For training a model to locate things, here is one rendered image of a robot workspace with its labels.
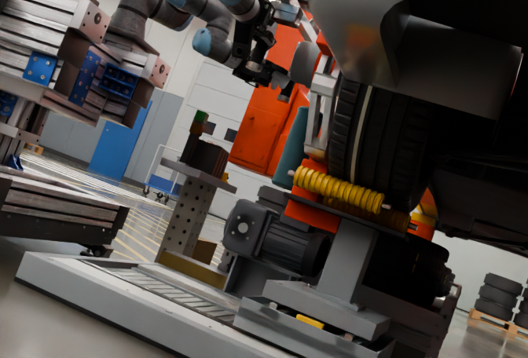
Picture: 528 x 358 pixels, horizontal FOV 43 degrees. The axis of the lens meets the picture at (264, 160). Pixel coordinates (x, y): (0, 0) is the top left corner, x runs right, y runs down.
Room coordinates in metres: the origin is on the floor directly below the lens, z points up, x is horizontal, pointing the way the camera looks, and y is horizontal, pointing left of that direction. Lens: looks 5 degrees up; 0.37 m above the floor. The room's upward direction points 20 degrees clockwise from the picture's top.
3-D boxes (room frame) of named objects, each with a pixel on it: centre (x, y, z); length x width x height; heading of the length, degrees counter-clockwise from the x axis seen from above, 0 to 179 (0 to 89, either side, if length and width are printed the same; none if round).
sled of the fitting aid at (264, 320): (1.89, -0.32, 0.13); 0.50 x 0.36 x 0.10; 161
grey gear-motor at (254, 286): (2.27, -0.17, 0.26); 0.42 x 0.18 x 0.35; 71
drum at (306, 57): (1.97, -0.09, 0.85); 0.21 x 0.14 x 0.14; 71
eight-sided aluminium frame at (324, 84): (1.95, -0.16, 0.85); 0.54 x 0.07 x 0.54; 161
